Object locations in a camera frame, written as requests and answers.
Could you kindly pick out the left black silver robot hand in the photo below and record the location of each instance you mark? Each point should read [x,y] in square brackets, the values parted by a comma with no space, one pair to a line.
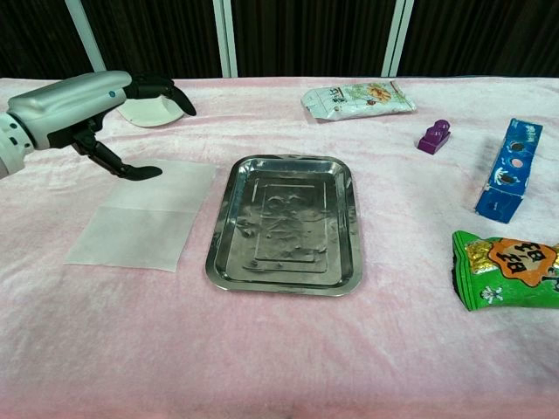
[65,105]

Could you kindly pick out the metal tray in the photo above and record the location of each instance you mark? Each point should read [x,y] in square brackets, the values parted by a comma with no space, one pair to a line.
[284,227]

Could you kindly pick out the white slipper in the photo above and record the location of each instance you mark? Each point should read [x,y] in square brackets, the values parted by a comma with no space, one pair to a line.
[148,114]

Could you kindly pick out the black curtain panel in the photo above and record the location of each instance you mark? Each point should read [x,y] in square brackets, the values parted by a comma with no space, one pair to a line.
[480,35]
[314,35]
[153,35]
[35,35]

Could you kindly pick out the blue cookie box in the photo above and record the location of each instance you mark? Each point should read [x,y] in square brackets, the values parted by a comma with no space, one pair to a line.
[511,170]

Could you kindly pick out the pink table cloth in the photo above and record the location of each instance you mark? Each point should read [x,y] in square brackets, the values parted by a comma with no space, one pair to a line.
[279,349]

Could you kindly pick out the white frame post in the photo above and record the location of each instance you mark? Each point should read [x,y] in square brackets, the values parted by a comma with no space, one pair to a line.
[227,39]
[397,39]
[88,43]

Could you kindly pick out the white paper sheet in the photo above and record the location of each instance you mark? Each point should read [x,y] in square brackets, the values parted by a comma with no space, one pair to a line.
[140,227]

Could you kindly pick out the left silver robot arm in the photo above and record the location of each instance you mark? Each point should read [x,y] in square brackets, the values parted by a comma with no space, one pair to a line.
[11,144]

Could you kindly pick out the small purple toy block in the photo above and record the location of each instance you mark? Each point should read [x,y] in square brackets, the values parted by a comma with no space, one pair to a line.
[433,139]

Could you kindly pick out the green snack bag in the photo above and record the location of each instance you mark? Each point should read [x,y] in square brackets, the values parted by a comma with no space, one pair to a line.
[506,270]

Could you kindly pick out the white snack bag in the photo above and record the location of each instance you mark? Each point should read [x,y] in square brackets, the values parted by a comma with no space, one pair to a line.
[358,102]

